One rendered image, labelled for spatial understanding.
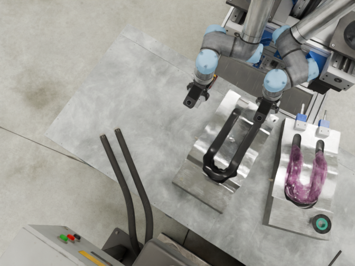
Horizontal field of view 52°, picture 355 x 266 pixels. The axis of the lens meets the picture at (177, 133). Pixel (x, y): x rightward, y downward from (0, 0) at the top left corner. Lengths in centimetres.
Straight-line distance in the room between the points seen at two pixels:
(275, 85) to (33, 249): 91
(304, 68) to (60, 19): 207
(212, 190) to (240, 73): 111
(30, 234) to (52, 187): 155
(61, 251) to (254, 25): 93
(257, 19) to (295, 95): 131
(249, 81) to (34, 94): 150
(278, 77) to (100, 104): 87
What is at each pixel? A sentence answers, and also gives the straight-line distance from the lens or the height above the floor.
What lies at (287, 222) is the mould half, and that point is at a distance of 164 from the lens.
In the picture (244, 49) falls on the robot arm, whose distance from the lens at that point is 137.
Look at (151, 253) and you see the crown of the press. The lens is 46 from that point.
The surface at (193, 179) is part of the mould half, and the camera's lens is 163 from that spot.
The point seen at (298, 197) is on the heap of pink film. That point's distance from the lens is 168.
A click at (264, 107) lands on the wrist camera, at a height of 110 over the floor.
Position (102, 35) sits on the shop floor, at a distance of 288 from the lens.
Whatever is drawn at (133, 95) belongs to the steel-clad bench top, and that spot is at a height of 80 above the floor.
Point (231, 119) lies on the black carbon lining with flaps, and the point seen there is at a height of 88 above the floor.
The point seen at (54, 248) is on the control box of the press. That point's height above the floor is 146.
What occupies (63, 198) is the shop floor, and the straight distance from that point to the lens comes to 257.
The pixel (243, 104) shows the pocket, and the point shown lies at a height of 86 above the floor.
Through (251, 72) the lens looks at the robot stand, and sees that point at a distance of 255.
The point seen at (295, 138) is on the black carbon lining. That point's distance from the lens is 177.
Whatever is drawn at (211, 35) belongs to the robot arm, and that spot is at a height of 128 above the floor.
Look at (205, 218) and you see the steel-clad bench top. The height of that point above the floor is 80.
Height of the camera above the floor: 247
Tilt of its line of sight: 75 degrees down
